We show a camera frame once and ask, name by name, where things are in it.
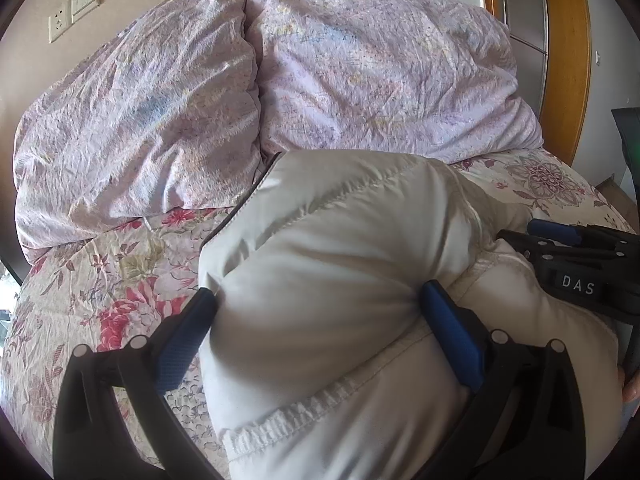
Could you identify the white wall socket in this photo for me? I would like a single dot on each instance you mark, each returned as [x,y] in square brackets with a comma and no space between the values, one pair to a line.
[59,21]

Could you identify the right lilac floral pillow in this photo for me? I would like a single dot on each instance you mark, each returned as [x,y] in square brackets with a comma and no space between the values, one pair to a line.
[435,78]

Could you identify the lilac floral pillow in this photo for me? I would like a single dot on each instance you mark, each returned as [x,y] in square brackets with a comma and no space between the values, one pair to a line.
[163,116]
[435,78]

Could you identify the white wall switch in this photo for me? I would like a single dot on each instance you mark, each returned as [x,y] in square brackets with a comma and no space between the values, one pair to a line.
[80,8]

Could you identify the floral bedspread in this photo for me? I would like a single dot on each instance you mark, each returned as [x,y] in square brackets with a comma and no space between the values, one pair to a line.
[101,292]

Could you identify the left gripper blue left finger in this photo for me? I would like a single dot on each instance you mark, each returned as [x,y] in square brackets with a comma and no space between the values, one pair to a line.
[91,439]

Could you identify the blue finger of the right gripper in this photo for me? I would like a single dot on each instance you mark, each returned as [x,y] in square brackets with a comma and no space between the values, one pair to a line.
[562,233]
[530,246]

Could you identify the left lilac floral pillow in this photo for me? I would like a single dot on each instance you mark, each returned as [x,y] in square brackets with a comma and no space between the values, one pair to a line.
[163,116]

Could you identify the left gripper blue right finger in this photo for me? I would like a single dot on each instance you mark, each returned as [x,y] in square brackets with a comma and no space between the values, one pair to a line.
[523,418]

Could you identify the right human hand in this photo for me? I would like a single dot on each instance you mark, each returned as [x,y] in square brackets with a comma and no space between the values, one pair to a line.
[630,386]

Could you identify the beige puffer down jacket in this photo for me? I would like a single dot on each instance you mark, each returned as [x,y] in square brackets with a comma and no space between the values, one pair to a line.
[319,364]

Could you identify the orange wooden door frame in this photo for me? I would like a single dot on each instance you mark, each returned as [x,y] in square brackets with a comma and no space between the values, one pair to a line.
[552,44]

